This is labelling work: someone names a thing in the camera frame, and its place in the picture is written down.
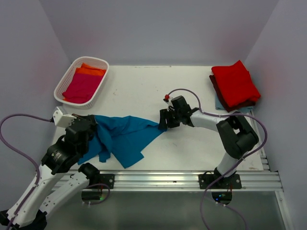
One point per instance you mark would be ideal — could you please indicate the folded red t shirt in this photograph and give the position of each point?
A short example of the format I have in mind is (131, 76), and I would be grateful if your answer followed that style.
(235, 84)

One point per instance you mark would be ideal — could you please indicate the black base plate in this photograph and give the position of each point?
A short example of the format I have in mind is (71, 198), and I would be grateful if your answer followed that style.
(107, 179)
(207, 178)

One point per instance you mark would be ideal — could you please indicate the white plastic laundry basket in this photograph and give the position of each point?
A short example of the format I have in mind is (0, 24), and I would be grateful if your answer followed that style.
(67, 78)

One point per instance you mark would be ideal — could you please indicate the aluminium mounting rail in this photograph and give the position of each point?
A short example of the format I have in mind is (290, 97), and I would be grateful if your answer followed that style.
(125, 180)

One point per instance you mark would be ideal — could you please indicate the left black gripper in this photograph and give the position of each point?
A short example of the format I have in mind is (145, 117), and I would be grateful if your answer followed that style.
(88, 122)

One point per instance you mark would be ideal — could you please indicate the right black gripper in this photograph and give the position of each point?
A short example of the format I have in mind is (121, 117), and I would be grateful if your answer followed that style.
(168, 119)

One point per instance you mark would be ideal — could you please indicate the orange t shirt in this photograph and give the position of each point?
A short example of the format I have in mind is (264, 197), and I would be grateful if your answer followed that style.
(87, 69)

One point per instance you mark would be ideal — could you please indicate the magenta pink t shirt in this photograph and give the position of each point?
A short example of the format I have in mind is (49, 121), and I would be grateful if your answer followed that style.
(82, 88)

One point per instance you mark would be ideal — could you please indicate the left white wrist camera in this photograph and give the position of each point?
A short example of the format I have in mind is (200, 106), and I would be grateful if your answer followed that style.
(61, 117)

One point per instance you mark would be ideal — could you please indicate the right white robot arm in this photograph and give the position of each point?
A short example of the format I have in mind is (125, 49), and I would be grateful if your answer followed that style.
(236, 134)

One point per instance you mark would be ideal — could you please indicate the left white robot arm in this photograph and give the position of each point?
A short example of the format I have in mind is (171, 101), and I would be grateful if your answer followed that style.
(30, 212)

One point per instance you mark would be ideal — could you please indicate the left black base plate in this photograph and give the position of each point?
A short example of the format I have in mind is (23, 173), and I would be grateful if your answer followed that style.
(107, 179)

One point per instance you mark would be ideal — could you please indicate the teal blue t shirt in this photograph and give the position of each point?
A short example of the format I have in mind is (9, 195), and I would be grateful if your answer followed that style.
(123, 137)

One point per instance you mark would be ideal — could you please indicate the folded light blue t shirt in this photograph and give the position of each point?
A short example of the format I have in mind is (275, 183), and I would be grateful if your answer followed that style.
(219, 106)

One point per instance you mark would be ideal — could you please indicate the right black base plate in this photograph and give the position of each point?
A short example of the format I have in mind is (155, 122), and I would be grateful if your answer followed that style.
(207, 178)

